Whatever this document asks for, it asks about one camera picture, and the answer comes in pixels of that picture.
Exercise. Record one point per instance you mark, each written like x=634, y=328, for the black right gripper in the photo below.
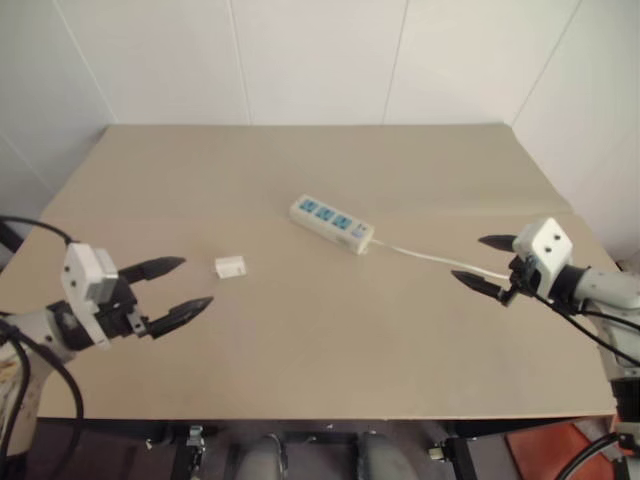
x=522, y=280

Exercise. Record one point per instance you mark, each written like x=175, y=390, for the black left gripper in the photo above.
x=117, y=315

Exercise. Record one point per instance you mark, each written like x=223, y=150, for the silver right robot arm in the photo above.
x=610, y=292

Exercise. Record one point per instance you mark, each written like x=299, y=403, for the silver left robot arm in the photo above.
x=47, y=332

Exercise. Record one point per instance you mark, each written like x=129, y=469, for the white plug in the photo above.
x=230, y=266

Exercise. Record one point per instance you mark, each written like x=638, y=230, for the white power strip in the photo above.
x=330, y=222

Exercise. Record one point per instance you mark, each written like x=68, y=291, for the grey rounded shape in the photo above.
x=260, y=457

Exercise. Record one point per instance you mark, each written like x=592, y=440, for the orange object under table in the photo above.
x=555, y=450

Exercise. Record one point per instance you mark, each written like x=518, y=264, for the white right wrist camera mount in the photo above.
x=547, y=250

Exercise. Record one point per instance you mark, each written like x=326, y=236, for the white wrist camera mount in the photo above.
x=547, y=250
x=82, y=272

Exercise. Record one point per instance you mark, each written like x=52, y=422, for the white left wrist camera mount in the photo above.
x=82, y=272

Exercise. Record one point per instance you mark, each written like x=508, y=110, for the black table frame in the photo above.
x=125, y=450

